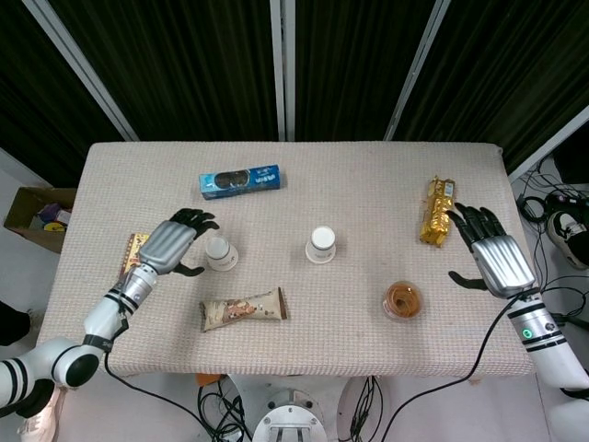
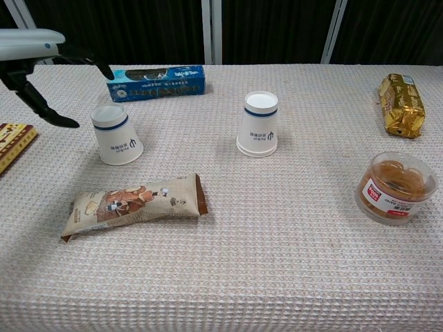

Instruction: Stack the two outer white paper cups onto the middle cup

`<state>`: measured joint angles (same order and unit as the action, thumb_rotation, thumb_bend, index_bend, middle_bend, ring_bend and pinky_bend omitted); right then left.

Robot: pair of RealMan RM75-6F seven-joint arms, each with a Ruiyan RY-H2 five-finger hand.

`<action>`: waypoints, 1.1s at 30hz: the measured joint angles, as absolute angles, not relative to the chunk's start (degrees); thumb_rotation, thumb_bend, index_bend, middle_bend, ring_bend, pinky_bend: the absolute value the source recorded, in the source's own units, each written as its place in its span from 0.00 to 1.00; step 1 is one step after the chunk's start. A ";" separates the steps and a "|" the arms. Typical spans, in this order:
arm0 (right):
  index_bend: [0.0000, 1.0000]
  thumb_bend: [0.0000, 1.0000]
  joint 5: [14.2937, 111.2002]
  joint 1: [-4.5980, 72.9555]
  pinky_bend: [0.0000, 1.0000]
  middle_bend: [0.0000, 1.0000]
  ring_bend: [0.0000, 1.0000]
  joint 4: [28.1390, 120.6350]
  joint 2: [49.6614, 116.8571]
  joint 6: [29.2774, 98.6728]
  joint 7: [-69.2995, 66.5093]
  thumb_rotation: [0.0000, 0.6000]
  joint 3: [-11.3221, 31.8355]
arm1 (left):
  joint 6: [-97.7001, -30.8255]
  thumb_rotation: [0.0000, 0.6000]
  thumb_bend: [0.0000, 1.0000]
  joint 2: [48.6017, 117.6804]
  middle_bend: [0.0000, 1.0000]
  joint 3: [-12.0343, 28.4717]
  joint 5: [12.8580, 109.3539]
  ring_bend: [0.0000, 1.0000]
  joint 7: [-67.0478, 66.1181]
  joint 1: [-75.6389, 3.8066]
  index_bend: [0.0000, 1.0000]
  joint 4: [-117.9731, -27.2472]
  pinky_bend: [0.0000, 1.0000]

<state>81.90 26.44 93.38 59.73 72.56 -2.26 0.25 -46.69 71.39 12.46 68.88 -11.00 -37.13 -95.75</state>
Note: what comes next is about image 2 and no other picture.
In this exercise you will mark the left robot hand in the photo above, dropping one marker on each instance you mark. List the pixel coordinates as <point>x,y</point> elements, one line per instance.
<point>20,45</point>

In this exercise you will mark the white paper cup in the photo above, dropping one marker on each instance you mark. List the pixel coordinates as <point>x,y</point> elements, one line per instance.
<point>116,138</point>
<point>257,124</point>
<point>257,155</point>

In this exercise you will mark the brown yellow chocolate box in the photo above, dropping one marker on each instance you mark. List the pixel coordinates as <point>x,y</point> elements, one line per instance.
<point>14,143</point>

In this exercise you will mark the blue cookie box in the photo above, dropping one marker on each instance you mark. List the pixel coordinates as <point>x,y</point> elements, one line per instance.
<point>155,86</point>

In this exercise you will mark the beige illustrated snack bag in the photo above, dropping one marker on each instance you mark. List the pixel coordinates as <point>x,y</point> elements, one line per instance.
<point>138,204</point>

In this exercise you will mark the beige woven tablecloth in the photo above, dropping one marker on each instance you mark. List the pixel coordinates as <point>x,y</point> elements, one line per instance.
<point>259,259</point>

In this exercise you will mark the gold foil snack package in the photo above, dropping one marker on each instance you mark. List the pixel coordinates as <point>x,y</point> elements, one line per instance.
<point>403,107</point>

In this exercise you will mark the clear tub of rubber bands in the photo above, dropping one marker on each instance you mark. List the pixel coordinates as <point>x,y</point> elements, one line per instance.
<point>394,193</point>

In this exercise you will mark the white frame post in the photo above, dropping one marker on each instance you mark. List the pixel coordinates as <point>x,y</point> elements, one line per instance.
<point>22,15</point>
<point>334,31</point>
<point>212,31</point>

